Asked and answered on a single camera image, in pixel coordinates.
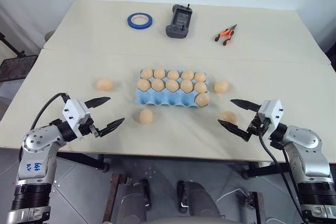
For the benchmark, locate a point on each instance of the blue egg carton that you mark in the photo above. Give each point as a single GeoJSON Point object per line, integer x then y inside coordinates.
{"type": "Point", "coordinates": [162, 99]}

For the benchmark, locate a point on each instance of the grey round stool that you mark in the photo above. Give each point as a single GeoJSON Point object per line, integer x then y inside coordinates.
{"type": "Point", "coordinates": [49, 36]}

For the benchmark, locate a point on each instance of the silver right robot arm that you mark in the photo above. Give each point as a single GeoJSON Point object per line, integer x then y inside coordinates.
{"type": "Point", "coordinates": [307, 140]}

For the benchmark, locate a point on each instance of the beige egg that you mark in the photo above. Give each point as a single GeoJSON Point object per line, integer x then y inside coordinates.
{"type": "Point", "coordinates": [159, 73]}
{"type": "Point", "coordinates": [104, 84]}
{"type": "Point", "coordinates": [229, 117]}
{"type": "Point", "coordinates": [157, 85]}
{"type": "Point", "coordinates": [202, 100]}
{"type": "Point", "coordinates": [172, 85]}
{"type": "Point", "coordinates": [200, 87]}
{"type": "Point", "coordinates": [146, 116]}
{"type": "Point", "coordinates": [147, 73]}
{"type": "Point", "coordinates": [173, 75]}
{"type": "Point", "coordinates": [200, 76]}
{"type": "Point", "coordinates": [221, 86]}
{"type": "Point", "coordinates": [186, 86]}
{"type": "Point", "coordinates": [188, 75]}
{"type": "Point", "coordinates": [144, 85]}

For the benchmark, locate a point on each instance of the black metal chair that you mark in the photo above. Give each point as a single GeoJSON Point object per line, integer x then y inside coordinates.
{"type": "Point", "coordinates": [15, 66]}

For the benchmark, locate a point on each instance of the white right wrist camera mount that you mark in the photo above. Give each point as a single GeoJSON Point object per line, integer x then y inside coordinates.
{"type": "Point", "coordinates": [271, 111]}

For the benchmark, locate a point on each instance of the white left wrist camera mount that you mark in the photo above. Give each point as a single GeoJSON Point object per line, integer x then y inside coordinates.
{"type": "Point", "coordinates": [76, 111]}

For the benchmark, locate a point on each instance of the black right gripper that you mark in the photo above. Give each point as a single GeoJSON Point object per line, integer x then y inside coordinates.
{"type": "Point", "coordinates": [258, 125]}

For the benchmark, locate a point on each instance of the blue tape roll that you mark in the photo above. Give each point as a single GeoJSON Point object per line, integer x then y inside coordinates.
{"type": "Point", "coordinates": [140, 21]}

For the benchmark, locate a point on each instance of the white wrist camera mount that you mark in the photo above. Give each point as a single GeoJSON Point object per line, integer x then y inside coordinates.
{"type": "Point", "coordinates": [271, 111]}
{"type": "Point", "coordinates": [76, 111]}

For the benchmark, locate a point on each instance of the grey handheld remote controller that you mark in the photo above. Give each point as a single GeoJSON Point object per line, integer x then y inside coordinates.
{"type": "Point", "coordinates": [179, 22]}

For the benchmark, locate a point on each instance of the dark rounded grey shape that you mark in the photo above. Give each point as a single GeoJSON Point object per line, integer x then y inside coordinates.
{"type": "Point", "coordinates": [199, 200]}
{"type": "Point", "coordinates": [136, 200]}

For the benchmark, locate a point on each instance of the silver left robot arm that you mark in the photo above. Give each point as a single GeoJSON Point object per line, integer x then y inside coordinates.
{"type": "Point", "coordinates": [36, 140]}

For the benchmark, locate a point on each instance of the black table leg frame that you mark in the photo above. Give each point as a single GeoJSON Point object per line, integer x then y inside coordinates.
{"type": "Point", "coordinates": [84, 161]}
{"type": "Point", "coordinates": [265, 171]}

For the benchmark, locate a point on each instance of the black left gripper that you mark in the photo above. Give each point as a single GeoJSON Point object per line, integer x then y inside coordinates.
{"type": "Point", "coordinates": [88, 129]}

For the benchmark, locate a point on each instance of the orange black pliers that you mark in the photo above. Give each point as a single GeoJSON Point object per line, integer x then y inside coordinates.
{"type": "Point", "coordinates": [225, 35]}

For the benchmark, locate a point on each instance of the rusty brown metal bar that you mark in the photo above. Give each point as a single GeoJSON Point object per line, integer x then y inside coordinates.
{"type": "Point", "coordinates": [256, 208]}
{"type": "Point", "coordinates": [111, 197]}

